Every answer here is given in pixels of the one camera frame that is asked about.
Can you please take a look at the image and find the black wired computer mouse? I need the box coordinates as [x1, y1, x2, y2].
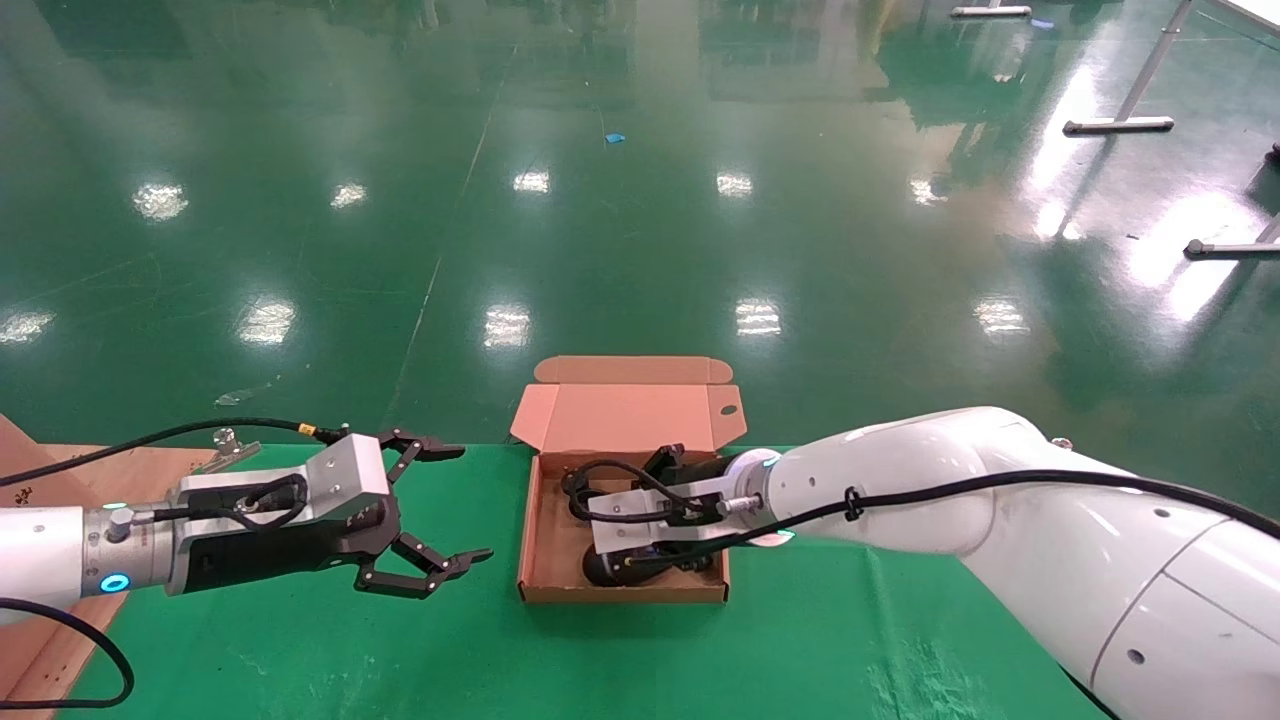
[582, 543, 656, 589]

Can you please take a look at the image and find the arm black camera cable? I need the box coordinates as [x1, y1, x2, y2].
[562, 457, 1280, 561]
[0, 417, 351, 489]

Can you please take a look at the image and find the short black looped cable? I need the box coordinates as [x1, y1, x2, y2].
[150, 473, 312, 531]

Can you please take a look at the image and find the open brown cardboard mailer box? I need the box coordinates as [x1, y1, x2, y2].
[508, 355, 747, 604]

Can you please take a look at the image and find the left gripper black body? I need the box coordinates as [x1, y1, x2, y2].
[168, 495, 403, 598]

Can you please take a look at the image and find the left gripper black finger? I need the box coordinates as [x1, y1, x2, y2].
[375, 428, 467, 486]
[353, 528, 495, 601]

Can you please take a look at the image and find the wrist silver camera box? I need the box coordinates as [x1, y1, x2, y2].
[590, 475, 748, 558]
[178, 435, 393, 531]

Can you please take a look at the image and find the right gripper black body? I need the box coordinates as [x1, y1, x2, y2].
[683, 453, 748, 493]

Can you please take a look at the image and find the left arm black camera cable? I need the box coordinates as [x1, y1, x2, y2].
[0, 417, 351, 489]

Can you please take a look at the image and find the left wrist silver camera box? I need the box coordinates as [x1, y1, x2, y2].
[178, 435, 393, 531]

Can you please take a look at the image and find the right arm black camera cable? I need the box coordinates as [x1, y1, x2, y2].
[562, 457, 1280, 561]

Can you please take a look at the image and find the green table cloth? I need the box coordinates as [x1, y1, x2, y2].
[60, 443, 1111, 720]

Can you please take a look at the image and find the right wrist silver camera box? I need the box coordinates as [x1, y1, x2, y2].
[590, 475, 748, 558]

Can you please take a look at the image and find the left arm black hanging cable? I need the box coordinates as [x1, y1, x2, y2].
[0, 597, 137, 710]

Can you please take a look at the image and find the wooden board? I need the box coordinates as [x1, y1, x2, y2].
[0, 445, 216, 720]

